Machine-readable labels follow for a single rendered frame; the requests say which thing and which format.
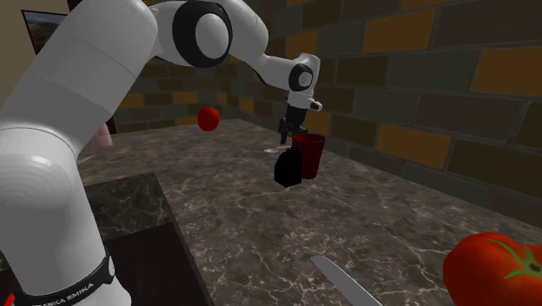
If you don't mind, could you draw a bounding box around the silver knife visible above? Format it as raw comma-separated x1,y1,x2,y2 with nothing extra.
309,255,385,306

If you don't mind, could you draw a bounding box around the framed wall picture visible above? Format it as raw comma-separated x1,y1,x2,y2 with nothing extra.
21,9,69,57

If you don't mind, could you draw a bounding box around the dark red cup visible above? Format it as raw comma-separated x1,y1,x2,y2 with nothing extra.
293,132,327,180

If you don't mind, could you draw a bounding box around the large red tomato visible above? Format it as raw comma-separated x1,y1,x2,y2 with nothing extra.
442,230,542,306

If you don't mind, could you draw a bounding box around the marble patterned robot stand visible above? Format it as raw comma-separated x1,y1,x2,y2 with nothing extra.
0,170,214,306

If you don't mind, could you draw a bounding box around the small red tomato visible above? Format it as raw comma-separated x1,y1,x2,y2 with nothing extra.
196,106,221,133

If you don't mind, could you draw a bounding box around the pink vase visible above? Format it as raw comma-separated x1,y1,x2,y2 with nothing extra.
90,122,116,150

